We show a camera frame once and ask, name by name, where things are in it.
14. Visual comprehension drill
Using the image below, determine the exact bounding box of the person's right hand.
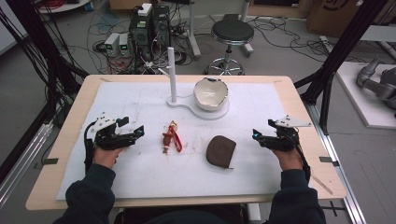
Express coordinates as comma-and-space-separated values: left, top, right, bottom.
270, 147, 304, 173

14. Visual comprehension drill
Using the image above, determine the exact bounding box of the person's left hand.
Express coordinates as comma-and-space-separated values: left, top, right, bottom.
92, 146, 125, 171

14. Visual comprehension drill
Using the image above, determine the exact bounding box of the black round stool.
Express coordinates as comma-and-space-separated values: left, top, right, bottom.
204, 19, 255, 77

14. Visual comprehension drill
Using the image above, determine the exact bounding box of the grey power supply unit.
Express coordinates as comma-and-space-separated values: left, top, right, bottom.
118, 33, 132, 58
104, 32, 120, 58

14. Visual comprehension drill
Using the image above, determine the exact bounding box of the tangle of floor cables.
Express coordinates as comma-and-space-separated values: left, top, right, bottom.
87, 3, 368, 74

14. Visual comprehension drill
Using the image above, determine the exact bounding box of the black computer tower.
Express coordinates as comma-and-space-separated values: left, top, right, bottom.
151, 4, 172, 61
129, 12, 154, 63

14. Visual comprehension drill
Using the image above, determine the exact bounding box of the black frame post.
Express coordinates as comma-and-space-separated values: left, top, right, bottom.
5, 0, 89, 94
293, 0, 389, 135

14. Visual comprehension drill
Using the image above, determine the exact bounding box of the wooden table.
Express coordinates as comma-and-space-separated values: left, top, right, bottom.
25, 74, 347, 212

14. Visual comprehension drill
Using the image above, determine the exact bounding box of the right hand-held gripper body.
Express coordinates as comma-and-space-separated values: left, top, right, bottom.
262, 115, 312, 153

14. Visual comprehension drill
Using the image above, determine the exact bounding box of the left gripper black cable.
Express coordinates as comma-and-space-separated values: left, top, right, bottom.
83, 121, 95, 175

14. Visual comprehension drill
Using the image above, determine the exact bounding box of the red doll keychain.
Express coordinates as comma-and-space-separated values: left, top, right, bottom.
162, 120, 184, 155

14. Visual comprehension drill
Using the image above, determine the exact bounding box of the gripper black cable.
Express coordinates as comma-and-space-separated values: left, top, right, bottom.
292, 136, 312, 185
83, 121, 95, 175

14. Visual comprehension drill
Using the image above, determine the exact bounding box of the large cardboard box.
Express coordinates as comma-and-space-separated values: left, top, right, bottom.
306, 0, 369, 39

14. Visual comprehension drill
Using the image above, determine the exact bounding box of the brown zip pouch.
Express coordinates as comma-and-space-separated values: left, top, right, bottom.
205, 134, 237, 170

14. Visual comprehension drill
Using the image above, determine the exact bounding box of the person's dark torso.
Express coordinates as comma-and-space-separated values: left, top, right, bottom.
113, 203, 250, 224

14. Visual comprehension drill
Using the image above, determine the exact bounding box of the white floor platform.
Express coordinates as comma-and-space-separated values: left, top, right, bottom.
335, 61, 396, 130

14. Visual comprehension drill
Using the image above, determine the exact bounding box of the grey desk leg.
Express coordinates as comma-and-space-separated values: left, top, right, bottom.
238, 0, 255, 59
186, 0, 203, 61

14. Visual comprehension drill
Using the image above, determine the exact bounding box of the white ceramic bowl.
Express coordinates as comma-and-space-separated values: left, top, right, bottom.
192, 77, 229, 112

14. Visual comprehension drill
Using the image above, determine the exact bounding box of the white round table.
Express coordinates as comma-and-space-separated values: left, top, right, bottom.
36, 0, 92, 14

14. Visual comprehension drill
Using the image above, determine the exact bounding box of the flat cardboard box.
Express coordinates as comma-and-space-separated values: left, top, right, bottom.
247, 0, 313, 19

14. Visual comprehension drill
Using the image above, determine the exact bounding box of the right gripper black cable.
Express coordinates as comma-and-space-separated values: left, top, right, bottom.
292, 136, 312, 185

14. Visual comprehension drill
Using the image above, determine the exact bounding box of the aluminium rail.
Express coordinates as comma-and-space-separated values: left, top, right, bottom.
0, 120, 54, 208
304, 102, 369, 224

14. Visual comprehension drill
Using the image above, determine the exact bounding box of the white table leg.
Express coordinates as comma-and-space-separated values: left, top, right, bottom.
246, 203, 262, 224

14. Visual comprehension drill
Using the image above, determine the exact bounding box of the white hanger stand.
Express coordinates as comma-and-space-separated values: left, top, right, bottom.
158, 46, 231, 120

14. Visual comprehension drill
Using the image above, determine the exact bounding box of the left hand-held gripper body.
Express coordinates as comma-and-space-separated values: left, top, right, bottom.
83, 113, 138, 152

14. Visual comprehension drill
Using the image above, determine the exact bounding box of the bundle of black cables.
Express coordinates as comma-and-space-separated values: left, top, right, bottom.
0, 6, 80, 129

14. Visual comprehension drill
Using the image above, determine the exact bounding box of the white table mat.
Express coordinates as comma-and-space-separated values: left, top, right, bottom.
55, 81, 316, 201

